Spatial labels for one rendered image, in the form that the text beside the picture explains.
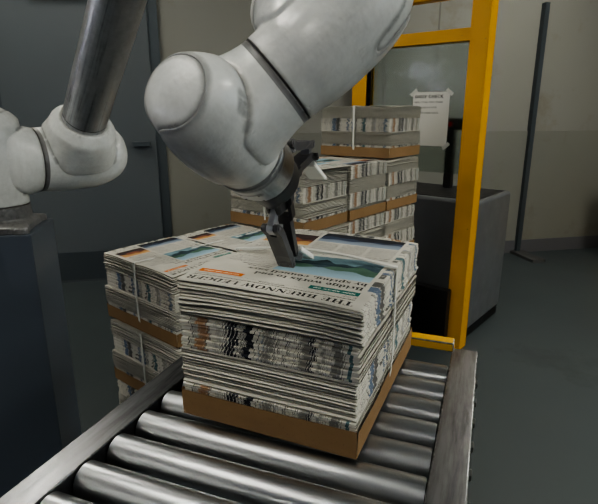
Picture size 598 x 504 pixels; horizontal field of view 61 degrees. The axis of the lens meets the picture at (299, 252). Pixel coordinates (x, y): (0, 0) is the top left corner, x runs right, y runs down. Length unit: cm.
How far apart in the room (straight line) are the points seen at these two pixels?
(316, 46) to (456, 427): 60
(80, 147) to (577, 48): 449
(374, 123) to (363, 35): 179
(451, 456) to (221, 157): 52
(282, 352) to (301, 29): 42
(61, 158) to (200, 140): 86
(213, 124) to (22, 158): 88
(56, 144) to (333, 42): 92
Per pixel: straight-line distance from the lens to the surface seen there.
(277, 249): 72
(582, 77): 523
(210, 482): 75
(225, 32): 404
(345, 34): 51
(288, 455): 77
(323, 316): 66
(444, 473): 76
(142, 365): 173
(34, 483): 80
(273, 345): 72
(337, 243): 93
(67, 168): 133
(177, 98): 48
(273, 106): 50
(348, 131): 238
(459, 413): 89
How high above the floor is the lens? 127
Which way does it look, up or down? 16 degrees down
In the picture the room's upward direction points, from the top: straight up
